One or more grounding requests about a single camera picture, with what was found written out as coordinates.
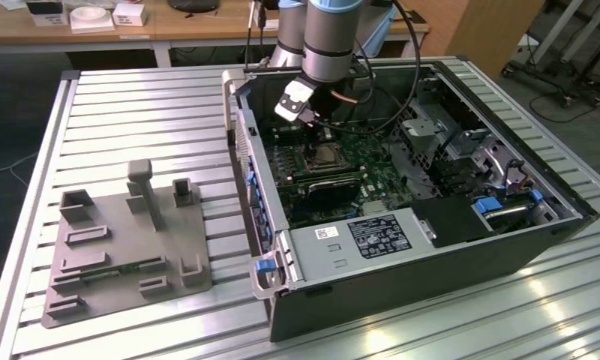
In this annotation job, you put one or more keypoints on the CPU socket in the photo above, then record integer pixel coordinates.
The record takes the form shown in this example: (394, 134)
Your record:
(326, 168)

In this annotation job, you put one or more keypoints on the blue disk carrier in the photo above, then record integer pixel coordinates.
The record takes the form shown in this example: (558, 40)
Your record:
(488, 207)

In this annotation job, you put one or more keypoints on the white round holder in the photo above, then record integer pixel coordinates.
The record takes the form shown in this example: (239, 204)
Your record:
(91, 20)

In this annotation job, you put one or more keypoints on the silver CPU plate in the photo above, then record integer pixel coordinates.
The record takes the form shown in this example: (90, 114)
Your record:
(329, 153)

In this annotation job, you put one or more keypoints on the small blue clip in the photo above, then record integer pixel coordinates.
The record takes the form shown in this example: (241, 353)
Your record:
(537, 195)

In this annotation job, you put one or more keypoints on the grey parts rack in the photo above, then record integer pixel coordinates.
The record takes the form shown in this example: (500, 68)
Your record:
(130, 240)

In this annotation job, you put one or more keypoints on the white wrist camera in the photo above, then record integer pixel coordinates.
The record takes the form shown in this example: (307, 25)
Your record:
(293, 101)

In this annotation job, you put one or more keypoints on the black open PC case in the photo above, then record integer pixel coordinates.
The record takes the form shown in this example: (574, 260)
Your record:
(405, 296)

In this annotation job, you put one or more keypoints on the black round object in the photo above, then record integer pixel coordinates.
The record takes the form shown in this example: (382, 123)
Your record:
(193, 4)

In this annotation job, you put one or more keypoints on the green motherboard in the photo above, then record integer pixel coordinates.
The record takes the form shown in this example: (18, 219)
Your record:
(381, 180)

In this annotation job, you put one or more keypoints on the black graphics card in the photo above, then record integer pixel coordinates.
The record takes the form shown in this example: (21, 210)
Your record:
(330, 193)

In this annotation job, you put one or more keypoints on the blue case latch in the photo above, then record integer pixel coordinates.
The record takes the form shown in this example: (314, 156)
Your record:
(265, 266)

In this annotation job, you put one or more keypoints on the black plastic shroud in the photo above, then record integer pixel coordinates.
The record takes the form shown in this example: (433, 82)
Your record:
(450, 221)

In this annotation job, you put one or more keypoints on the grey metal drive cage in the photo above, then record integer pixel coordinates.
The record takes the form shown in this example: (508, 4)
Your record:
(421, 150)

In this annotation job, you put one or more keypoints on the metal wheeled stand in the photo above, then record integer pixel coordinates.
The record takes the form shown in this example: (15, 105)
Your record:
(518, 69)

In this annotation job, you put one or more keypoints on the silver chipset heatsink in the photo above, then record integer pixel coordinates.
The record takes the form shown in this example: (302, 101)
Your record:
(376, 206)

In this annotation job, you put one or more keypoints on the grey power supply unit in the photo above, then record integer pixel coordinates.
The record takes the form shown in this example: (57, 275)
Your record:
(325, 258)

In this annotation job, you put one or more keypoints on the white box black top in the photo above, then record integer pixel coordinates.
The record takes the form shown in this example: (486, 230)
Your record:
(47, 18)

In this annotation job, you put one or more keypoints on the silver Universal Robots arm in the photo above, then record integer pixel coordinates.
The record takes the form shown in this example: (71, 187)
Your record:
(328, 52)

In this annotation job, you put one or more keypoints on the white printed box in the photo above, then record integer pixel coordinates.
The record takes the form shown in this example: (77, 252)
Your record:
(129, 15)

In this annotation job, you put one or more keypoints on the wooden cabinet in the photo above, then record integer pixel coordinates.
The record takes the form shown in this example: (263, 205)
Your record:
(490, 33)

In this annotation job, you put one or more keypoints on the RAM slot bank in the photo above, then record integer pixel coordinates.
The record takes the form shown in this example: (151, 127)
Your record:
(285, 135)
(325, 175)

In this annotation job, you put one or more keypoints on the wooden desk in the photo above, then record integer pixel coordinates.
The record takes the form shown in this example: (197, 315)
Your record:
(190, 22)

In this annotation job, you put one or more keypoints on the green RAM stick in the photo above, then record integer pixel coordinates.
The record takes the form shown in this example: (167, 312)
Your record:
(125, 268)

